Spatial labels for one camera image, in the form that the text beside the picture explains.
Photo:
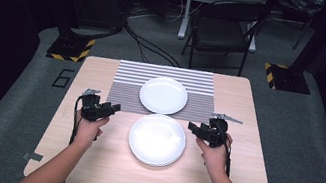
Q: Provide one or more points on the grey white striped placemat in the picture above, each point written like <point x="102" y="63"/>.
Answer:
<point x="129" y="78"/>

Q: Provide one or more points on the person's left hand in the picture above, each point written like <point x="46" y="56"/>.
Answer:
<point x="86" y="132"/>

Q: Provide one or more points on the black stand base striped tape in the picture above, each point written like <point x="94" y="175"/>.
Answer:
<point x="68" y="49"/>
<point x="288" y="79"/>

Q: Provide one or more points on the cluttered dark side table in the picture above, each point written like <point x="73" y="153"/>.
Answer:
<point x="301" y="7"/>

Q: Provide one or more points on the white metal desk frame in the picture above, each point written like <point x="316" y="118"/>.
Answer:
<point x="185" y="14"/>

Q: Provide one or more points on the grey tape piece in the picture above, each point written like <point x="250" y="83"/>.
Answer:
<point x="33" y="156"/>

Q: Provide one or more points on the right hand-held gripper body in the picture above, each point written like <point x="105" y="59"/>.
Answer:
<point x="217" y="133"/>

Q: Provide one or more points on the white round plate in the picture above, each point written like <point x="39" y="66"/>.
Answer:
<point x="157" y="138"/>
<point x="158" y="165"/>
<point x="163" y="95"/>

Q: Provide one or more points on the person's right hand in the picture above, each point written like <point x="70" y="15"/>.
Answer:
<point x="216" y="158"/>

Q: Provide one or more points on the black folding chair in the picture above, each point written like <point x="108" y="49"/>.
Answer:
<point x="219" y="30"/>

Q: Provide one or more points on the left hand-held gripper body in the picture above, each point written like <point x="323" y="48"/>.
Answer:
<point x="92" y="107"/>

